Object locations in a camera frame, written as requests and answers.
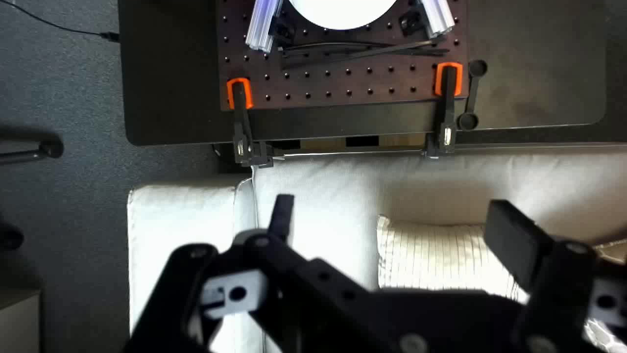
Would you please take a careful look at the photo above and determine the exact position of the white pleated pillow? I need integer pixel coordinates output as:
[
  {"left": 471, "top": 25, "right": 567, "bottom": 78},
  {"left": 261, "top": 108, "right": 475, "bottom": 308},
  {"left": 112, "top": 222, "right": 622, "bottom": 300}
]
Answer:
[{"left": 377, "top": 214, "right": 627, "bottom": 353}]

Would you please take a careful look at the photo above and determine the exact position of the light grey couch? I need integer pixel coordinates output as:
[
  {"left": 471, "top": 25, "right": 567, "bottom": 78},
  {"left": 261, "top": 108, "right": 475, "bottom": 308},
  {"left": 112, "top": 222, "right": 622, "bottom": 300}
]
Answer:
[{"left": 126, "top": 145, "right": 627, "bottom": 353}]

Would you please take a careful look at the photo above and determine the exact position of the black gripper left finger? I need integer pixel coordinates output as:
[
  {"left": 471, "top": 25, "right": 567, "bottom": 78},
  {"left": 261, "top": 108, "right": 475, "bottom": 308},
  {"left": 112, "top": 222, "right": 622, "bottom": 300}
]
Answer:
[{"left": 124, "top": 192, "right": 447, "bottom": 353}]

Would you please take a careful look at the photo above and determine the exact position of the dark brown pegboard plate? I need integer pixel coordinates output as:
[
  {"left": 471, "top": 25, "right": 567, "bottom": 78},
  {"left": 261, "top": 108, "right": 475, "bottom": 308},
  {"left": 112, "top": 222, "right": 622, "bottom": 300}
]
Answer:
[{"left": 216, "top": 0, "right": 473, "bottom": 112}]

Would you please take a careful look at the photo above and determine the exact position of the thin black floor cable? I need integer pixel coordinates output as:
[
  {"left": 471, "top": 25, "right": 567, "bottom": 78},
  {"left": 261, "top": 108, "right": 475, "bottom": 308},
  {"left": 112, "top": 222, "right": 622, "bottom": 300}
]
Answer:
[{"left": 0, "top": 0, "right": 124, "bottom": 43}]

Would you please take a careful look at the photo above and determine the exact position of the black tripod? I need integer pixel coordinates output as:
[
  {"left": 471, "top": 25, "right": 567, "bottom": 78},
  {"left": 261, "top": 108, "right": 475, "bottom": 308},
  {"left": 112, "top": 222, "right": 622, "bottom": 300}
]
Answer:
[{"left": 0, "top": 133, "right": 67, "bottom": 167}]

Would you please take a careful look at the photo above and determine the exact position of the black table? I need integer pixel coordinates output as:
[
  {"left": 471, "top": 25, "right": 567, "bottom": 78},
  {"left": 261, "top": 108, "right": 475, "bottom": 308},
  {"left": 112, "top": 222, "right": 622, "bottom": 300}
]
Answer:
[{"left": 118, "top": 0, "right": 610, "bottom": 147}]

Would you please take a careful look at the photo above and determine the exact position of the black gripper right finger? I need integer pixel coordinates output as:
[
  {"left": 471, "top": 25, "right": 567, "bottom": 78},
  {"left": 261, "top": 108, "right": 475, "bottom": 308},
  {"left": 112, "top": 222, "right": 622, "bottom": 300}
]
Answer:
[{"left": 483, "top": 198, "right": 627, "bottom": 353}]

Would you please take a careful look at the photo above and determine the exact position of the white base bracket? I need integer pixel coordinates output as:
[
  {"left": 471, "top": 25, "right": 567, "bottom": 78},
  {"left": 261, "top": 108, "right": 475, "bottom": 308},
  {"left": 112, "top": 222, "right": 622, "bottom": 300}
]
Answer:
[
  {"left": 418, "top": 0, "right": 457, "bottom": 39},
  {"left": 244, "top": 0, "right": 285, "bottom": 55}
]

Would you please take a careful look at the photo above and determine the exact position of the orange black clamp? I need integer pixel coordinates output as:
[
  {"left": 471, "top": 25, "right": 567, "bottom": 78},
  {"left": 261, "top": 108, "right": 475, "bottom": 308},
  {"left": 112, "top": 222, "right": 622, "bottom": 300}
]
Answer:
[
  {"left": 224, "top": 76, "right": 275, "bottom": 169},
  {"left": 422, "top": 59, "right": 490, "bottom": 161}
]

